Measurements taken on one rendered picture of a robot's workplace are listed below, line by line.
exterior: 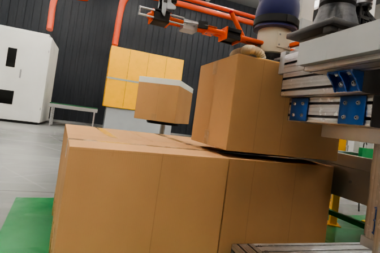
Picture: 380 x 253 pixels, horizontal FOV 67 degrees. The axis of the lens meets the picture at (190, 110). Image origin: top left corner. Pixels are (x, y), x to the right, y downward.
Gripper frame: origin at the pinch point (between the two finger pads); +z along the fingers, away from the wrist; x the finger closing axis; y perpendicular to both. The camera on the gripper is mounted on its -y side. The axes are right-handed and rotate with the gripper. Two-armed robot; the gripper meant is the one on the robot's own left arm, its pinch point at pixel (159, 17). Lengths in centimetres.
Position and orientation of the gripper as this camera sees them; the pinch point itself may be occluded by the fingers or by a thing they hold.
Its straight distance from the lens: 133.0
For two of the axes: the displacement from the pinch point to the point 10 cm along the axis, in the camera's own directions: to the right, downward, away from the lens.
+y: 9.3, 1.4, 3.5
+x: -3.5, -0.2, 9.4
